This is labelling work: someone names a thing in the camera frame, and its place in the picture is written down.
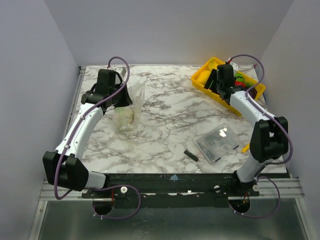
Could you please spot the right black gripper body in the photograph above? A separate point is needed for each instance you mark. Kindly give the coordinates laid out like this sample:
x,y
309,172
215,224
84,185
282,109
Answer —
x,y
215,80

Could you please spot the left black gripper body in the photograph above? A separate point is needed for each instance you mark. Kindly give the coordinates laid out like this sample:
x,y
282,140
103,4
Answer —
x,y
116,101

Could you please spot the white toy cauliflower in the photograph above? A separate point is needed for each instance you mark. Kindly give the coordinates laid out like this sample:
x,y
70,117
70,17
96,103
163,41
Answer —
x,y
124,118

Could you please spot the clear zip top bag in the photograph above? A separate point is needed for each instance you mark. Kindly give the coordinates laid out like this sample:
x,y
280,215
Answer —
x,y
137,94

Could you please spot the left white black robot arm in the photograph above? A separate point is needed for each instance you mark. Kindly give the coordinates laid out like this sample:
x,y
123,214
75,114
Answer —
x,y
63,167

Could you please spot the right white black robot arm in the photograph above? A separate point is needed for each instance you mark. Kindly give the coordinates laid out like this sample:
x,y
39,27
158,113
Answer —
x,y
269,140

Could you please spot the clear bag of screws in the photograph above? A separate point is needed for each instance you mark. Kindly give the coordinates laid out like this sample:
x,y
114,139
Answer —
x,y
218,142

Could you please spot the yellow toy mango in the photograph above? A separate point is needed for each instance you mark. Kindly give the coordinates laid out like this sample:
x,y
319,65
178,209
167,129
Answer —
x,y
203,77

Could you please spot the green toy watermelon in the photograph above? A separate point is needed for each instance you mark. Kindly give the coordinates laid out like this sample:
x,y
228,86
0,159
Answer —
x,y
239,77

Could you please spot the yellow toy banana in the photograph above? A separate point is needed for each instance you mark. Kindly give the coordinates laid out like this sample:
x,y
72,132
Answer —
x,y
212,64

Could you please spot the dark purple toy fruit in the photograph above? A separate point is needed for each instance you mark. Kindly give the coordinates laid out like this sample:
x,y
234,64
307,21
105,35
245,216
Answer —
x,y
253,93

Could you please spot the small yellow object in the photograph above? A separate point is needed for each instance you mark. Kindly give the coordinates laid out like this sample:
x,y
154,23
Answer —
x,y
246,148

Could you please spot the black comb-like part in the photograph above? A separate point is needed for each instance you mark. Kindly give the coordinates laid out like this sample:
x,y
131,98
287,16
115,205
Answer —
x,y
191,155

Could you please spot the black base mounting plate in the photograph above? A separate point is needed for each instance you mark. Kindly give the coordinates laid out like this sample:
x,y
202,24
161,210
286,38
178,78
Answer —
x,y
171,190

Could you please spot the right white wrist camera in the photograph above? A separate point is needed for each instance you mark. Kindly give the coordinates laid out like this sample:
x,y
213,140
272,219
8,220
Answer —
x,y
234,65

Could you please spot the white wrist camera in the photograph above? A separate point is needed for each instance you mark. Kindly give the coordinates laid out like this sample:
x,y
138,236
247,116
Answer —
x,y
119,69
234,65

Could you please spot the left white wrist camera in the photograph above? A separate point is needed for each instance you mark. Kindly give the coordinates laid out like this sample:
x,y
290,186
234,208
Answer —
x,y
119,69

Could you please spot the aluminium extrusion rail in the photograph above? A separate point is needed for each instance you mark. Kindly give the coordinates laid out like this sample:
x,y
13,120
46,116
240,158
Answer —
x,y
289,188

